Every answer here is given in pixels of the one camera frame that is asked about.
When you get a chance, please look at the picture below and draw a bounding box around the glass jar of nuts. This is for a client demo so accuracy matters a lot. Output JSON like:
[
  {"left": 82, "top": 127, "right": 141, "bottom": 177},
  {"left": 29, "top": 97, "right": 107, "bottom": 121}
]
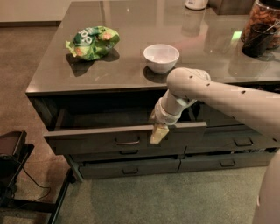
[{"left": 241, "top": 0, "right": 280, "bottom": 41}]

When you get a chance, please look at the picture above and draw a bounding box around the black metal stand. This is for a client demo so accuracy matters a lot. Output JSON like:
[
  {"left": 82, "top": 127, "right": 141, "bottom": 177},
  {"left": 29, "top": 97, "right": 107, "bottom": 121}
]
[{"left": 0, "top": 130, "right": 76, "bottom": 224}]

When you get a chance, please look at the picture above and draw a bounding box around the grey cabinet with counter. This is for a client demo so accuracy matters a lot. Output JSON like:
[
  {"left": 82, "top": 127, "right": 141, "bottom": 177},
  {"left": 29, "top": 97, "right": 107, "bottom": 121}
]
[{"left": 26, "top": 0, "right": 279, "bottom": 180}]

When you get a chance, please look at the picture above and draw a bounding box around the green snack bag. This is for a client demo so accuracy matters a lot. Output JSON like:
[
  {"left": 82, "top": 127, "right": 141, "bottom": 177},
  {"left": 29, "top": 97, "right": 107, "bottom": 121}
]
[{"left": 65, "top": 26, "right": 120, "bottom": 61}]

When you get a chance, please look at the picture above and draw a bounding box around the black cable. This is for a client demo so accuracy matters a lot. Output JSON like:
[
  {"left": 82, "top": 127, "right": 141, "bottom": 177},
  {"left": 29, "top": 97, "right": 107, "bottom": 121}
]
[{"left": 17, "top": 163, "right": 52, "bottom": 205}]

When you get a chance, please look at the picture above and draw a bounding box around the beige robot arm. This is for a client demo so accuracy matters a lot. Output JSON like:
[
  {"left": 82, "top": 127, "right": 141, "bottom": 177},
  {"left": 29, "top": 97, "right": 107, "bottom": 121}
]
[{"left": 150, "top": 67, "right": 280, "bottom": 224}]

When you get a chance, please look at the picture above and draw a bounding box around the white container on counter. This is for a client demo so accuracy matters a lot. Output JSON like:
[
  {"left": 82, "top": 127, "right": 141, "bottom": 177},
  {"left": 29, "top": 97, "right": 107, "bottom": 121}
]
[{"left": 185, "top": 0, "right": 208, "bottom": 11}]

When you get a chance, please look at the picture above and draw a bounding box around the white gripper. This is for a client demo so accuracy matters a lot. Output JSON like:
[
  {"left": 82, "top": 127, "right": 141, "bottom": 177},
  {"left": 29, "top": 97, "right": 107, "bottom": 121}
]
[{"left": 149, "top": 98, "right": 180, "bottom": 144}]

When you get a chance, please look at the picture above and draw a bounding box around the white ceramic bowl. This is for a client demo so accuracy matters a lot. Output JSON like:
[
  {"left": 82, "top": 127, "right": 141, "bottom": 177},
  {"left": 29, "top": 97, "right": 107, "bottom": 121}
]
[{"left": 143, "top": 44, "right": 179, "bottom": 74}]

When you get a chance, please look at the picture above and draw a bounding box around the black cup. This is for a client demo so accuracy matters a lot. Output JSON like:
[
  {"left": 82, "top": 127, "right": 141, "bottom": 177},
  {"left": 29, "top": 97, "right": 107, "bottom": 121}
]
[{"left": 242, "top": 24, "right": 277, "bottom": 58}]

